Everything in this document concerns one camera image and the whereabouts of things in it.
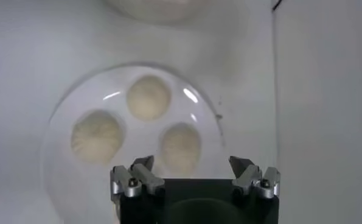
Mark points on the cream electric cooker base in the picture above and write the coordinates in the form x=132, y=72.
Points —
x=156, y=9

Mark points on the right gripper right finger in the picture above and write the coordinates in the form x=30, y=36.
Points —
x=247, y=179

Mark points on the white round plate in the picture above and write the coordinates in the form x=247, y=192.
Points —
x=77, y=100

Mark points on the white steamed baozi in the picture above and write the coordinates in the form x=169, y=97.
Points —
x=180, y=146
x=148, y=97
x=97, y=137

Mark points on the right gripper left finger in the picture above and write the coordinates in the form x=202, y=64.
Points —
x=144, y=178

